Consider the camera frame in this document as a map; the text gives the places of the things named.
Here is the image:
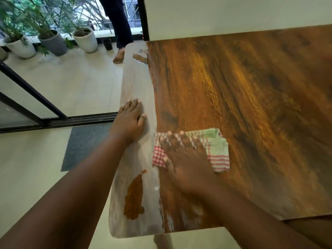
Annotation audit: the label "plant in grey pot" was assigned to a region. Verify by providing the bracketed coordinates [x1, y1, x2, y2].
[23, 0, 76, 57]

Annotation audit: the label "person's left forearm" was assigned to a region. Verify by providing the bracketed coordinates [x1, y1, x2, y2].
[0, 136, 128, 249]

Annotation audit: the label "person's right hand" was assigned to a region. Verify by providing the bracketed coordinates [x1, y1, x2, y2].
[159, 131, 217, 196]

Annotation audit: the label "person's right forearm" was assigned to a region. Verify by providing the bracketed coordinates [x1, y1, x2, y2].
[200, 184, 322, 249]

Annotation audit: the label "red checked cleaning cloth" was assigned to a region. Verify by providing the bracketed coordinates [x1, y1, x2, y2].
[152, 128, 231, 173]

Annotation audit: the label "person's bare foot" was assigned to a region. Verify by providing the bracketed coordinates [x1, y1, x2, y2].
[153, 233, 175, 249]

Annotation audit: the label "dark grey floor mat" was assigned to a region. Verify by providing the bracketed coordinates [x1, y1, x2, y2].
[61, 122, 113, 172]

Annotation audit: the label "black door frame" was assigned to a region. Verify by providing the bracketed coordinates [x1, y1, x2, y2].
[136, 0, 150, 41]

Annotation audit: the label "plant in white pot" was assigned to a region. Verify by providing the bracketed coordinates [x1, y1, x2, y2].
[62, 0, 99, 54]
[0, 0, 37, 59]

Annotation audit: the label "black balcony railing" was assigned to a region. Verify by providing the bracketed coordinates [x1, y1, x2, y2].
[0, 0, 142, 37]

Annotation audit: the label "beige upholstered chair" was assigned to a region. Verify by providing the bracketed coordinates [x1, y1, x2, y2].
[283, 214, 332, 249]

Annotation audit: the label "person's left hand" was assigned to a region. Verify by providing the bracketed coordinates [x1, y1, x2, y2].
[109, 99, 148, 146]

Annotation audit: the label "small black pot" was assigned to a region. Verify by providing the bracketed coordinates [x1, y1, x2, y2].
[101, 37, 113, 51]

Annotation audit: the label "wooden table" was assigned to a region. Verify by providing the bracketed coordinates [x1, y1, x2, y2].
[108, 24, 332, 239]

